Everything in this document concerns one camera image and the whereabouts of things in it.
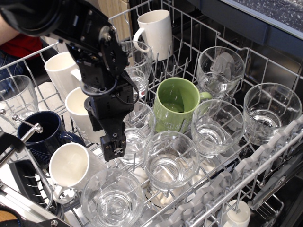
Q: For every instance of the dark blue mug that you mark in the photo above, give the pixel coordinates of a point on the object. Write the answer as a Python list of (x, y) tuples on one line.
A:
[(43, 145)]

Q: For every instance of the tall white mug left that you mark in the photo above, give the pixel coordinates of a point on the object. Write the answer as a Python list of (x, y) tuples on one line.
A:
[(64, 73)]

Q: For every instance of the clear glass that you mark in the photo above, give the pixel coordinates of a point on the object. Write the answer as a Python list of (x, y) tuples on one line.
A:
[(269, 108), (139, 128), (219, 70), (216, 127), (170, 160), (140, 64), (17, 97)]

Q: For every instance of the back white ceramic mug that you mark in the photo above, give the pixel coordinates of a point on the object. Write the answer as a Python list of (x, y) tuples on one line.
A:
[(155, 29)]

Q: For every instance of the metal dishwasher rack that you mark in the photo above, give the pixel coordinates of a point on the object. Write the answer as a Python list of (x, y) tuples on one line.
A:
[(26, 189)]

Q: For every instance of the middle right clear glass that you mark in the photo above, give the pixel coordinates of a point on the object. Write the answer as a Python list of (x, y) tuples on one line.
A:
[(216, 127)]

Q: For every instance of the white mug middle left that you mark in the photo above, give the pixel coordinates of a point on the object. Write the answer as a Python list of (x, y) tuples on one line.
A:
[(74, 103)]

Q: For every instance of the back right clear glass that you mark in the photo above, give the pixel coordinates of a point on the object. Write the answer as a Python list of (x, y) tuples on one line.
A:
[(219, 70)]

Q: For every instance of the far right clear glass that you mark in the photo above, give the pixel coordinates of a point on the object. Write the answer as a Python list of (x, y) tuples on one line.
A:
[(269, 108)]

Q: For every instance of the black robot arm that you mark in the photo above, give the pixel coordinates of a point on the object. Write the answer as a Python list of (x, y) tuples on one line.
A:
[(47, 17)]

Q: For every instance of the green ceramic mug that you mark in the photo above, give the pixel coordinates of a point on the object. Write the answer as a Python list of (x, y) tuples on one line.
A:
[(176, 100)]

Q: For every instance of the back centre clear glass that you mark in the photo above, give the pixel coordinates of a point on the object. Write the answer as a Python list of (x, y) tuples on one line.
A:
[(140, 64)]

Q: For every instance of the front centre clear glass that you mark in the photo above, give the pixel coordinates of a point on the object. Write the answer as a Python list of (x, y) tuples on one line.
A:
[(170, 160)]

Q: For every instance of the far left clear glass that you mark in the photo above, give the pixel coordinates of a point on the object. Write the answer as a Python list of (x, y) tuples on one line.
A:
[(17, 97)]

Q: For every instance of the grey plastic tine holder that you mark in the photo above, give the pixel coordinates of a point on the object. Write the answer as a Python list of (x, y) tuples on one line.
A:
[(248, 163)]

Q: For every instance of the black clamp with metal screw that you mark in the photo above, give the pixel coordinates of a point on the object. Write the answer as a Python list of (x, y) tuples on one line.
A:
[(10, 144)]

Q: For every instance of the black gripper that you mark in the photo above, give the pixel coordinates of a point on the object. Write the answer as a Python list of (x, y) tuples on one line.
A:
[(92, 43)]

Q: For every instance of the person in red shirt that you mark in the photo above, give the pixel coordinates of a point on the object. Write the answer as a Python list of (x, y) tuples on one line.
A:
[(15, 45)]

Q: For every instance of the front left white mug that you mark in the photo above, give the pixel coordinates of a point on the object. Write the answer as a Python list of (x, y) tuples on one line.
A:
[(72, 165)]

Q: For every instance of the clear glass cup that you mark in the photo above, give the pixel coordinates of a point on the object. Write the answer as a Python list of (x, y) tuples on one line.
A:
[(112, 198)]

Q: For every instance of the white rack roller wheel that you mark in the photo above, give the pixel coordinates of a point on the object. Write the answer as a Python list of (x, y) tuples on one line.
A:
[(237, 215)]

